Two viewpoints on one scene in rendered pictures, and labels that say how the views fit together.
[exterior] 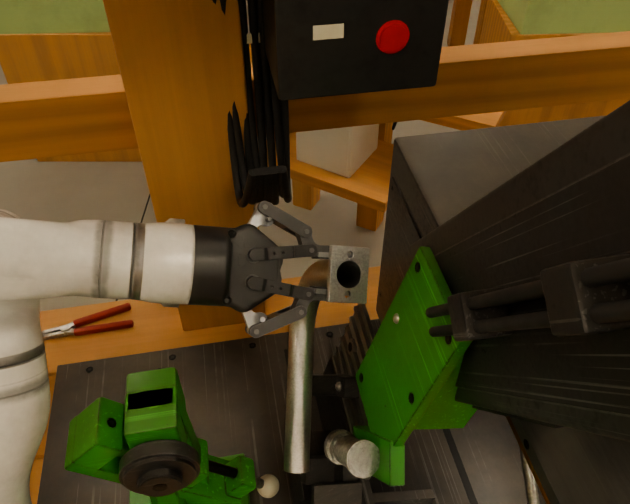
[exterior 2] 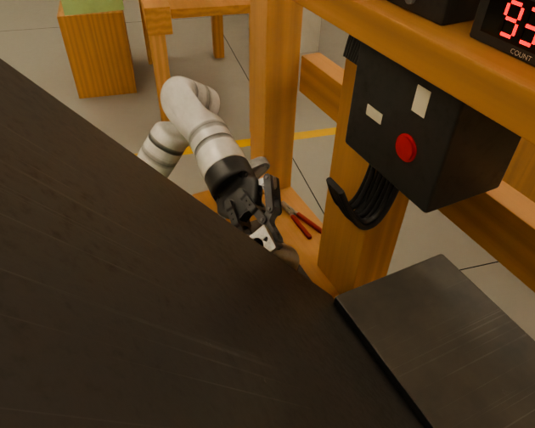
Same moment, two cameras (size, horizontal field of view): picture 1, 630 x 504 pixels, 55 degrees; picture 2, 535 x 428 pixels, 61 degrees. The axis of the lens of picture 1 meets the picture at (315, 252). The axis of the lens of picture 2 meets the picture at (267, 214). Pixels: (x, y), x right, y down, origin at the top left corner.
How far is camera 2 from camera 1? 0.54 m
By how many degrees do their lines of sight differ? 52
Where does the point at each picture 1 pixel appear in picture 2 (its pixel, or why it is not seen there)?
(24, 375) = (154, 152)
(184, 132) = not seen: hidden behind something
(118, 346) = (292, 239)
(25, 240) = (183, 100)
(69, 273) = (185, 126)
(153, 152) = (338, 143)
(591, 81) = not seen: outside the picture
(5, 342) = (159, 133)
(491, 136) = (498, 324)
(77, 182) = not seen: hidden behind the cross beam
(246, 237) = (248, 183)
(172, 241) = (217, 149)
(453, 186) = (395, 300)
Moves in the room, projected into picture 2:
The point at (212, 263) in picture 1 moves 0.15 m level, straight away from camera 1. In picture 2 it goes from (216, 172) to (301, 147)
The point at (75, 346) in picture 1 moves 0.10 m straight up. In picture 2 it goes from (284, 221) to (285, 191)
